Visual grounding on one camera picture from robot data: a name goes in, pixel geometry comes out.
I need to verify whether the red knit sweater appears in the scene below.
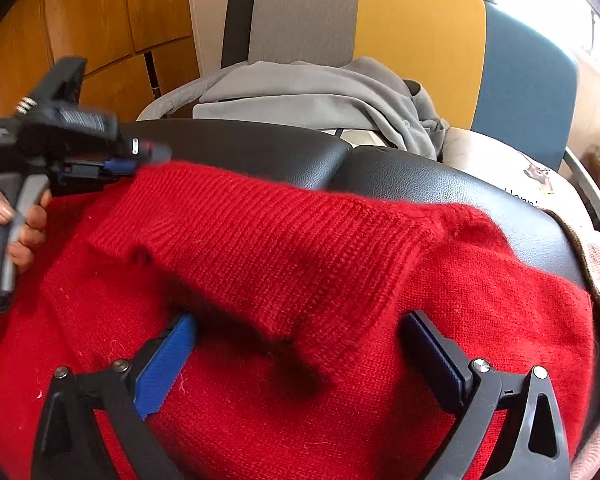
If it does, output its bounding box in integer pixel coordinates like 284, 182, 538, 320
0, 160, 597, 480

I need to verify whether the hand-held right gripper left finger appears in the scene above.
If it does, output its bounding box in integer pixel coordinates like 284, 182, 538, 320
31, 311, 198, 480

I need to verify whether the person's left hand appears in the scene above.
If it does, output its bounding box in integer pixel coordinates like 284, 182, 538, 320
0, 185, 50, 273

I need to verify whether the grey yellow blue sofa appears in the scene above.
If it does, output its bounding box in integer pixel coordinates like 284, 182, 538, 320
136, 0, 600, 233

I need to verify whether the wooden wardrobe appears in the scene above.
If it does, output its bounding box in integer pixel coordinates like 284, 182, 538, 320
0, 0, 201, 126

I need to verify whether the black padded bench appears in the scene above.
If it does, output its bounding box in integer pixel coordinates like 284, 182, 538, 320
122, 119, 588, 286

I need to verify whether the grey garment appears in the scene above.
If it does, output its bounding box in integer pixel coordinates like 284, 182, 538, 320
192, 56, 451, 161

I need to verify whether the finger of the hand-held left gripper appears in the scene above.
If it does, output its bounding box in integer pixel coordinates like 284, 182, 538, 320
100, 137, 174, 179

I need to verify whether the white printed seat cushion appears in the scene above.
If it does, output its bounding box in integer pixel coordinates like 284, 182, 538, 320
442, 127, 600, 233

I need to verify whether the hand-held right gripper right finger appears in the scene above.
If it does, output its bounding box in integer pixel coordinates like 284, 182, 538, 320
401, 310, 571, 480

